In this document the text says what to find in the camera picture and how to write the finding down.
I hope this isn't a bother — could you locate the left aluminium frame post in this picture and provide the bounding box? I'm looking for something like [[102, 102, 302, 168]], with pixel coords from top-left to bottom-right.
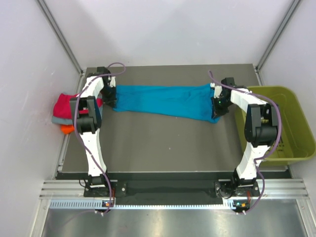
[[35, 0, 83, 75]]

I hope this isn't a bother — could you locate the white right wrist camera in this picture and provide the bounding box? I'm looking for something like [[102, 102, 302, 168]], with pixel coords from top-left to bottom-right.
[[210, 83, 223, 99]]

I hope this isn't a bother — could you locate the orange folded t shirt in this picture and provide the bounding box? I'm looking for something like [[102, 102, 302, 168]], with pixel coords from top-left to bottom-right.
[[60, 124, 75, 135]]

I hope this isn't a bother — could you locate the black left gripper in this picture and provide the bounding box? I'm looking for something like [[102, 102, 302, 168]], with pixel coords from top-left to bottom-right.
[[100, 85, 117, 109]]

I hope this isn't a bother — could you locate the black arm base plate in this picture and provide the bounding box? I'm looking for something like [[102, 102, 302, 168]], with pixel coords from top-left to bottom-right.
[[83, 172, 259, 206]]

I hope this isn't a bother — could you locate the blue t shirt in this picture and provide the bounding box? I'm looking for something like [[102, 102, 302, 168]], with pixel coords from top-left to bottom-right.
[[114, 84, 219, 123]]

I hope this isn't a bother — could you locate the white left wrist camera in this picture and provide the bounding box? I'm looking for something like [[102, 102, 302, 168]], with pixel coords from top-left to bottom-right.
[[108, 76, 116, 88]]

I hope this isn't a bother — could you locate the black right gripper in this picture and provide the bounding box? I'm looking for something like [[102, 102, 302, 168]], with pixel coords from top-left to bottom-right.
[[210, 95, 234, 119]]

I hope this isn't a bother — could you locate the aluminium frame post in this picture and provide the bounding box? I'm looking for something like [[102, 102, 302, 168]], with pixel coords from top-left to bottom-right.
[[35, 0, 83, 75], [255, 0, 302, 73]]

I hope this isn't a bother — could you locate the aluminium front rail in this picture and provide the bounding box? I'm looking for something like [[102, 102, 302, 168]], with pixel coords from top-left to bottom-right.
[[39, 179, 309, 199]]

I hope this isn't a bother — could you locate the right aluminium frame post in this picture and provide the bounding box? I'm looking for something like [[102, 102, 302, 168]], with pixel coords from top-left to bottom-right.
[[255, 0, 302, 73]]

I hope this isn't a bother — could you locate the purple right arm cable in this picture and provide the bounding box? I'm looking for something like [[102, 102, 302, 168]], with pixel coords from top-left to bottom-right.
[[208, 70, 282, 214]]

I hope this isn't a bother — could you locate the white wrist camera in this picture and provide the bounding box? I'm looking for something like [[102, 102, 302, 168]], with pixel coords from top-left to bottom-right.
[[210, 83, 223, 99], [108, 76, 116, 88]]

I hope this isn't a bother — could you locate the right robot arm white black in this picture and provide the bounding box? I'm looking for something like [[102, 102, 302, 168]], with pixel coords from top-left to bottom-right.
[[210, 78, 281, 196]]

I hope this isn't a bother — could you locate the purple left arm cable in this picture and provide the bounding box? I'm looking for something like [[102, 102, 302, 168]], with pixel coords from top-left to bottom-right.
[[74, 62, 126, 214]]

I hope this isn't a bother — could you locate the grey folded t shirt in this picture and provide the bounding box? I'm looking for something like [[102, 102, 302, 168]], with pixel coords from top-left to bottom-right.
[[51, 116, 73, 125]]

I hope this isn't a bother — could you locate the slotted grey cable duct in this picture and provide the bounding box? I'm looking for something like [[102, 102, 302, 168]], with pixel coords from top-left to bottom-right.
[[49, 198, 247, 210]]

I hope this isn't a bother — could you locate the red folded t shirt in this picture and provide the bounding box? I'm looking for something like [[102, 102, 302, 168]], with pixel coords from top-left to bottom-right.
[[53, 93, 103, 119]]

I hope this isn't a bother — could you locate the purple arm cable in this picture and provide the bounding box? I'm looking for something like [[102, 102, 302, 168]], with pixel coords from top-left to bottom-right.
[[74, 62, 126, 214], [208, 70, 282, 214]]

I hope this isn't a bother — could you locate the olive green plastic basket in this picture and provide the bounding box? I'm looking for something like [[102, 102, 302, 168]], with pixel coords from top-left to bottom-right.
[[248, 86, 316, 166]]

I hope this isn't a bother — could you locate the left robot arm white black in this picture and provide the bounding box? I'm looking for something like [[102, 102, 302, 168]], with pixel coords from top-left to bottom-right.
[[70, 67, 117, 196]]

